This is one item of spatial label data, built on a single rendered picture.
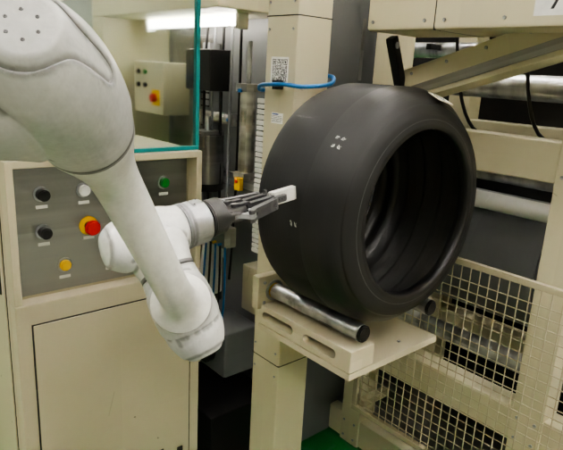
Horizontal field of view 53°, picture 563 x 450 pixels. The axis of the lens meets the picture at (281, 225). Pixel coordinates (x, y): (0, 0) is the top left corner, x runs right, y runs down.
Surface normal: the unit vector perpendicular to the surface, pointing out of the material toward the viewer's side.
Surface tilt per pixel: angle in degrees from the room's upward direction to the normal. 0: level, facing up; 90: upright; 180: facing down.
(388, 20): 90
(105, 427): 90
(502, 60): 90
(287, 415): 90
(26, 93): 125
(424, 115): 80
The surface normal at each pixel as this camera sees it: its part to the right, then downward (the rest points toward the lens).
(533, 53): -0.76, 0.14
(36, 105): 0.27, 0.81
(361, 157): 0.00, -0.17
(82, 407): 0.65, 0.23
